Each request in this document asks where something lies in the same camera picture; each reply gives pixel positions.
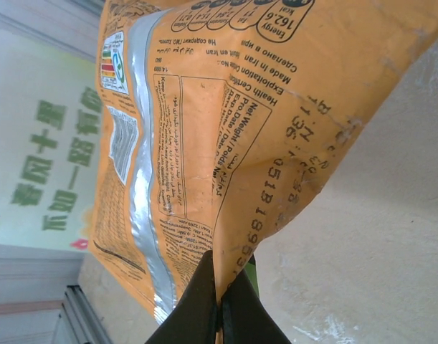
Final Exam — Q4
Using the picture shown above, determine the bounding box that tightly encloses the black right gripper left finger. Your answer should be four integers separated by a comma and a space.
145, 252, 218, 344

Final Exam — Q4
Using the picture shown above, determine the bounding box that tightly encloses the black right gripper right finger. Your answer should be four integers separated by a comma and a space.
221, 264, 295, 344

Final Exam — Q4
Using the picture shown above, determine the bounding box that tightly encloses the green snack bag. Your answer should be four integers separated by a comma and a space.
245, 253, 260, 300

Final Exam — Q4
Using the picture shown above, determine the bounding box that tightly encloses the yellow-orange snack packet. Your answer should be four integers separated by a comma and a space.
87, 0, 438, 316

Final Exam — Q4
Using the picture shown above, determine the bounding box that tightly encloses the white printed paper bag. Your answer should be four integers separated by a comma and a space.
0, 27, 105, 254

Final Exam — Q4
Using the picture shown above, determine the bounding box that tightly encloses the aluminium side rail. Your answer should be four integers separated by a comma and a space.
60, 285, 114, 344

